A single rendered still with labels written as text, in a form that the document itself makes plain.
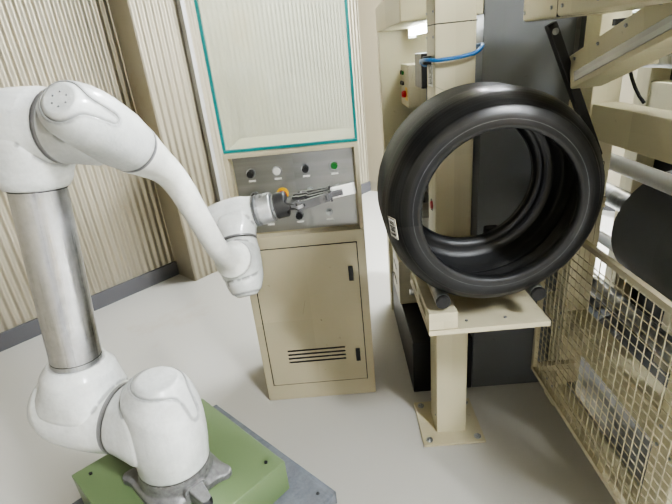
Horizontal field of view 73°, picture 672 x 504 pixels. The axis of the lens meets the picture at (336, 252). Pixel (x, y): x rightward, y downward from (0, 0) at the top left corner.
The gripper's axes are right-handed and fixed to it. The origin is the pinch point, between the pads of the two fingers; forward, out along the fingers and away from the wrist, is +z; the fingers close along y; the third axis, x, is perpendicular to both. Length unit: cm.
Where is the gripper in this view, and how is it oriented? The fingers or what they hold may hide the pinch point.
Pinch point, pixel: (342, 190)
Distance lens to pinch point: 131.1
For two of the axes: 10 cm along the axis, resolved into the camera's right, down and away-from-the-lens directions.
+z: 9.7, -2.2, -0.8
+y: -0.1, -4.1, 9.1
